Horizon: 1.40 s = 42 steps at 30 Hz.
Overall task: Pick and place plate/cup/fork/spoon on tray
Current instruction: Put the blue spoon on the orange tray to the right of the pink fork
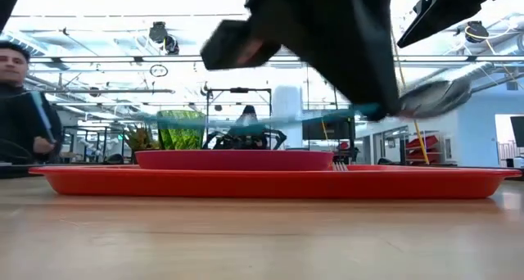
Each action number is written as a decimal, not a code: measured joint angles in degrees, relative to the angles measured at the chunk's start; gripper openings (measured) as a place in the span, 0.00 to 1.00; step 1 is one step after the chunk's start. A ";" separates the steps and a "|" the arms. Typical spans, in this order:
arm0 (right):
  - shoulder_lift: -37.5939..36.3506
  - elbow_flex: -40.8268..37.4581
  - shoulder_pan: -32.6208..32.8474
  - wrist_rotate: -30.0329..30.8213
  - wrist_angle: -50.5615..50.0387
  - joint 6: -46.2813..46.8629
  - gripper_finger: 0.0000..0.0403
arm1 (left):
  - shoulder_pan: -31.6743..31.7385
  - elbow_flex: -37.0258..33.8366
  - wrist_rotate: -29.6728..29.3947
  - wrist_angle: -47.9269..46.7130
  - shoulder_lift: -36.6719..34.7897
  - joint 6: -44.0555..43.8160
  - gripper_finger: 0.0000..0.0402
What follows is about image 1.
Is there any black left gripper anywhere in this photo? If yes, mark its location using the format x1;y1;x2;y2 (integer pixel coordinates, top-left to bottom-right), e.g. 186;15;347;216
244;0;401;122

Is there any metal spoon with teal handle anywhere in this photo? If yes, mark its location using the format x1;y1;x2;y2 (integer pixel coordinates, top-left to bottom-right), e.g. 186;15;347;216
138;79;475;130

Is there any red round plate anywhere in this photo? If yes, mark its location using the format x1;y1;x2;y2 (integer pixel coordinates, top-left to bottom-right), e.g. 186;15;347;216
134;149;335;171

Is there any orange-red plastic tray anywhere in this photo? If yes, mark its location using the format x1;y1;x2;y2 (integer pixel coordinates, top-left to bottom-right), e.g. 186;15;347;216
28;165;523;200

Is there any white square pillar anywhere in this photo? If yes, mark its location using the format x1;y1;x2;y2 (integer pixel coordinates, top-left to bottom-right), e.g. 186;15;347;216
272;85;304;150

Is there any red storage bin shelf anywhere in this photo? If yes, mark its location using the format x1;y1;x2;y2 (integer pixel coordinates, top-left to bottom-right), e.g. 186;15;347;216
404;134;445;165

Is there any person in black hood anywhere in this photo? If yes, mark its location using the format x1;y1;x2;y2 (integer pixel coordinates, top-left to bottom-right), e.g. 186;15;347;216
227;104;267;140

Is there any person's hand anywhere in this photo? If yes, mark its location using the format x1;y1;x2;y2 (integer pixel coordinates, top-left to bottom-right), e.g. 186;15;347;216
32;135;56;156

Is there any black wall monitor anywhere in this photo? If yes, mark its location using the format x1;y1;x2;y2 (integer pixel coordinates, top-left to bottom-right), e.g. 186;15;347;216
301;116;356;141

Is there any black metal frame rig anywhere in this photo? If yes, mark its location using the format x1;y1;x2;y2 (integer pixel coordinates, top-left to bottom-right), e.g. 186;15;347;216
206;87;273;150

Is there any coiled black cable ring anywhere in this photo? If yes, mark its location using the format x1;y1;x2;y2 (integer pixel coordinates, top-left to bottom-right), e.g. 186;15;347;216
149;64;169;79

